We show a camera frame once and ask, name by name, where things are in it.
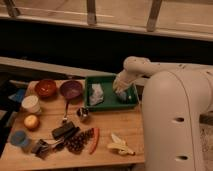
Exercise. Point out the green plastic tray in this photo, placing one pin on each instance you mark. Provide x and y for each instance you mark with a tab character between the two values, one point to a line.
111	100

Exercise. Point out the wooden table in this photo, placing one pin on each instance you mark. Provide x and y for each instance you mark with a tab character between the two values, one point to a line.
127	124

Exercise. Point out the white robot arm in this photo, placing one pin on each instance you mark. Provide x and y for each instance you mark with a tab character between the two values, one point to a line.
174	97

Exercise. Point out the bunch of dark grapes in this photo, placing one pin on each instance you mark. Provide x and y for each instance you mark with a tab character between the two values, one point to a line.
76	143

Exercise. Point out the white crumpled cloth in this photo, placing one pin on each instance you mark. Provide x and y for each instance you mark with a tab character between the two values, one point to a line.
97	95

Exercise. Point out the blue sponge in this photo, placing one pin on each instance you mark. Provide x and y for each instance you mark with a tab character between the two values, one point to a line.
122	95

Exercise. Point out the peeled banana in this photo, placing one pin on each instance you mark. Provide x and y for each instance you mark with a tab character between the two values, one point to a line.
119	145

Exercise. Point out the orange bowl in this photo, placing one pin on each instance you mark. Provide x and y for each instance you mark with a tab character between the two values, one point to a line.
45	88

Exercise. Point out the white cup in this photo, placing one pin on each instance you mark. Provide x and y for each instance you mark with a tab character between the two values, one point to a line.
31	104

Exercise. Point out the red chili pepper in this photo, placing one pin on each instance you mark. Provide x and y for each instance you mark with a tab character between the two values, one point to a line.
95	140

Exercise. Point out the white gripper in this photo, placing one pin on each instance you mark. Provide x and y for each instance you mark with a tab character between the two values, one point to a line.
123	80

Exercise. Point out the purple bowl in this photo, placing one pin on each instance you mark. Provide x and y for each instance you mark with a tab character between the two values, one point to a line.
71	89

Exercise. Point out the blue cloth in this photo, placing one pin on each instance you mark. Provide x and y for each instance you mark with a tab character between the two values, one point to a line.
18	96

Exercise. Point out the black rectangular block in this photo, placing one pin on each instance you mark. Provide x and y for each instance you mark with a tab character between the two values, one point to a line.
60	131

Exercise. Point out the orange fruit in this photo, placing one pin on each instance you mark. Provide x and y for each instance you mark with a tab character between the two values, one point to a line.
31	122

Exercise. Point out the metal spoon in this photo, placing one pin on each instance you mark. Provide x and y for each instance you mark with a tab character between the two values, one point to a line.
64	119

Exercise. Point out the small metal cup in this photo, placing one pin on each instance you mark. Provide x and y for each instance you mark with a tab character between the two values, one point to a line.
83	114

